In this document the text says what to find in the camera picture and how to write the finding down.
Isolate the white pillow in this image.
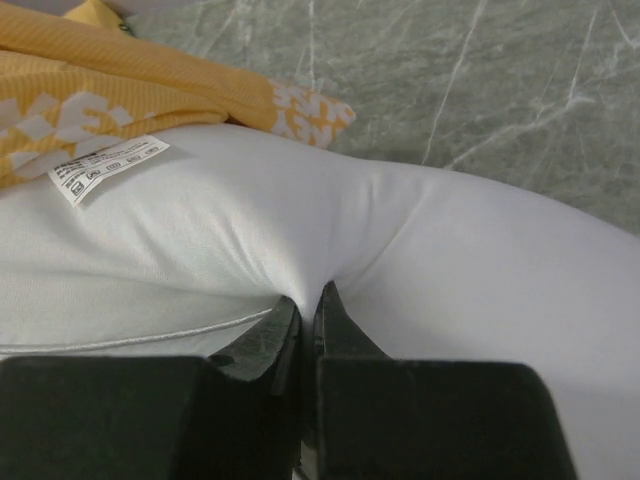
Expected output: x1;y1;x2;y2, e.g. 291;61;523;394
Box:
1;125;639;479

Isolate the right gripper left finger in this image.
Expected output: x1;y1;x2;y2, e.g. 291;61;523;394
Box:
1;297;301;479

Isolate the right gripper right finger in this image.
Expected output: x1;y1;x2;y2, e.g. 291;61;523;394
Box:
312;283;577;479

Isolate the orange Mickey Mouse pillowcase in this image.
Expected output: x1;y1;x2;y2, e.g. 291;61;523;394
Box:
1;3;355;187

